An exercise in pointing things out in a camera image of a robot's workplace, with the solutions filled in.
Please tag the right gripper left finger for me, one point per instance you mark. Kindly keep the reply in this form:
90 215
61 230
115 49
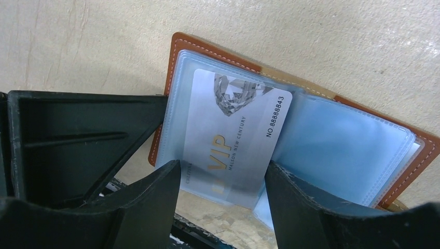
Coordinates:
27 225

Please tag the brown leather card holder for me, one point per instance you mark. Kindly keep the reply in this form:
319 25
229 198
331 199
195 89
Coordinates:
333 143

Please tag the single silver VIP card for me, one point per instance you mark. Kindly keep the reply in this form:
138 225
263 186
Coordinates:
232 128

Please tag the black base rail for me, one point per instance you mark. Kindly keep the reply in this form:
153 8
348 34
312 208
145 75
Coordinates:
196 233

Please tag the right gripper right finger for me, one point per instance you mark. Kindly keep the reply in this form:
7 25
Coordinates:
305 216

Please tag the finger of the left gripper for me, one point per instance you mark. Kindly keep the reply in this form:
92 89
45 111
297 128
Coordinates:
60 149

